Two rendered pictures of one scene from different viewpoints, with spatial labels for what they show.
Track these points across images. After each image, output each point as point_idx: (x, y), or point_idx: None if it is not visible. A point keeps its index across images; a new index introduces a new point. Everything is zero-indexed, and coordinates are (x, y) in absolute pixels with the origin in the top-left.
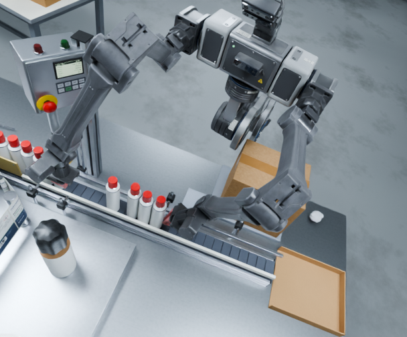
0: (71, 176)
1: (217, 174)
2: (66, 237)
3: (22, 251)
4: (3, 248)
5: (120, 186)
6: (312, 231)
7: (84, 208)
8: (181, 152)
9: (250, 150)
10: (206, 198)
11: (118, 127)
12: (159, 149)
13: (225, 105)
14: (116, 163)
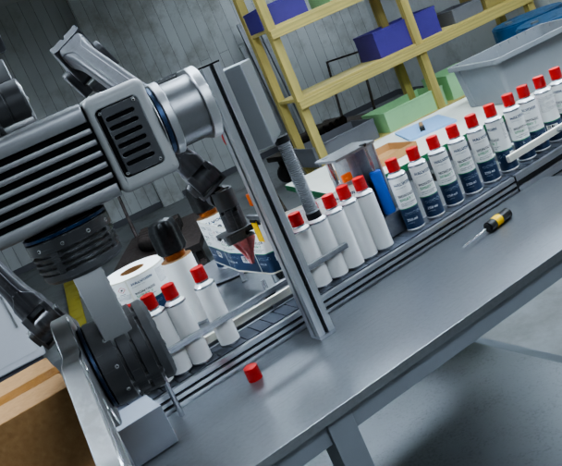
0: (224, 234)
1: None
2: (161, 250)
3: (248, 290)
4: (247, 267)
5: (197, 288)
6: None
7: (256, 319)
8: (277, 444)
9: (46, 386)
10: (48, 302)
11: (415, 346)
12: (312, 408)
13: (130, 302)
14: (324, 353)
